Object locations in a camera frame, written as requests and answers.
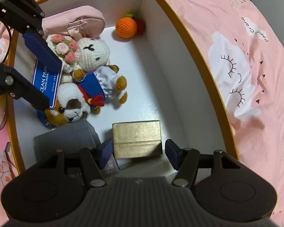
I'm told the blue ocean park card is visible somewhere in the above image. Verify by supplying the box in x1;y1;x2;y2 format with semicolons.
32;59;62;109

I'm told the dark grey small box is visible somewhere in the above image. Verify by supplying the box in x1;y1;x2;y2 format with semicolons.
34;119;101;161

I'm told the gold square gift box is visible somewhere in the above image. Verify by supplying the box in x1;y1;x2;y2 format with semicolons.
112;120;162;159

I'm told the white crochet bunny doll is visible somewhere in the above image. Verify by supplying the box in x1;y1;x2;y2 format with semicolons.
46;34;110;84

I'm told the pink zip pouch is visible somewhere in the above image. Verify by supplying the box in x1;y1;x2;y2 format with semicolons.
42;5;105;40

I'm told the crochet orange red flower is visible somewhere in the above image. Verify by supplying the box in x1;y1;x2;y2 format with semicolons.
115;14;146;39

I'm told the sailor bear plush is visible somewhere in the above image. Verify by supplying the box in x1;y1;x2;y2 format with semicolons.
76;66;128;107

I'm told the red panda plush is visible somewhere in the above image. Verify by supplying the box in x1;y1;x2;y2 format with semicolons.
44;82;105;127

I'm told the orange cardboard storage box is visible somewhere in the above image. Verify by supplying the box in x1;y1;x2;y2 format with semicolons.
6;0;239;185

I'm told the black cable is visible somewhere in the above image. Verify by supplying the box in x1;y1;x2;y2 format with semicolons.
0;16;14;65

